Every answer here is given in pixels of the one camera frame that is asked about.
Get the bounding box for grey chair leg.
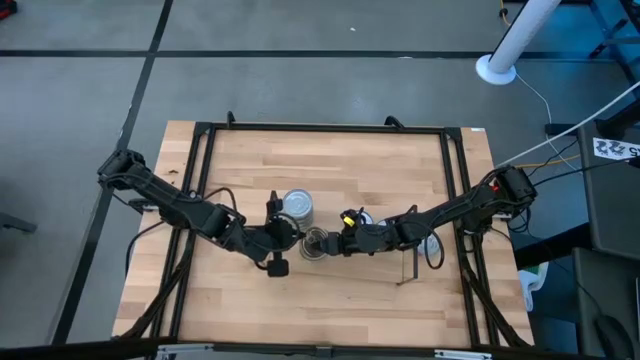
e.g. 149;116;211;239
0;212;39;234

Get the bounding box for black table frame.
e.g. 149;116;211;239
113;121;534;351

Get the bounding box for black metal table legs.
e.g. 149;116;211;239
564;0;640;86

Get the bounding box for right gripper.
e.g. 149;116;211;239
318;222;405;257

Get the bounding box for white green bag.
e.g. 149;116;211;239
517;260;550;312

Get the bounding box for thin white cable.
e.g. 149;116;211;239
513;73;576;171

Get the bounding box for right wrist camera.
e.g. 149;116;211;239
339;208;362;230

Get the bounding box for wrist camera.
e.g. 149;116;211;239
266;258;291;279
339;208;362;230

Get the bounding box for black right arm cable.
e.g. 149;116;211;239
423;229;447;271

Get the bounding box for printed paper tag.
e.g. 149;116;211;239
592;137;640;161

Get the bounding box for black desk foot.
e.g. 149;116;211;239
543;97;640;139
513;222;592;271

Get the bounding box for silver top seafood can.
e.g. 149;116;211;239
418;233;442;259

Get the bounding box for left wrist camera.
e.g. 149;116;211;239
266;258;291;279

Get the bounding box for thick white cable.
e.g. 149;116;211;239
494;79;640;169

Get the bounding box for black computer mouse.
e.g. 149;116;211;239
593;313;636;359

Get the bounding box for black desk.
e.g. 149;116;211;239
572;247;640;360
577;119;640;261

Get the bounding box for silver crossbar bracket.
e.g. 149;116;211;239
155;342;217;360
433;348;494;360

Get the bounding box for black rig crossbar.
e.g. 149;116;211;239
0;338;640;360

